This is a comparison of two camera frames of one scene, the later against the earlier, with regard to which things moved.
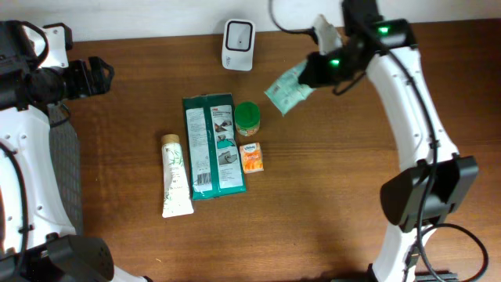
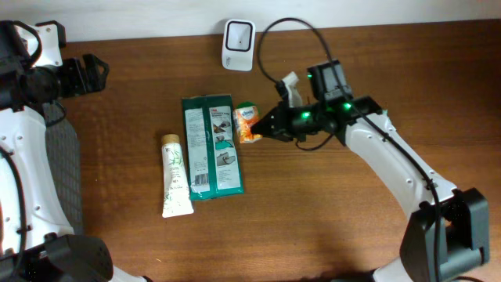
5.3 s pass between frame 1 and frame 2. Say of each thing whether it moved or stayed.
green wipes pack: stayed
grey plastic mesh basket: stayed
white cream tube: stayed
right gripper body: moved
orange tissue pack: moved
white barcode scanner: stayed
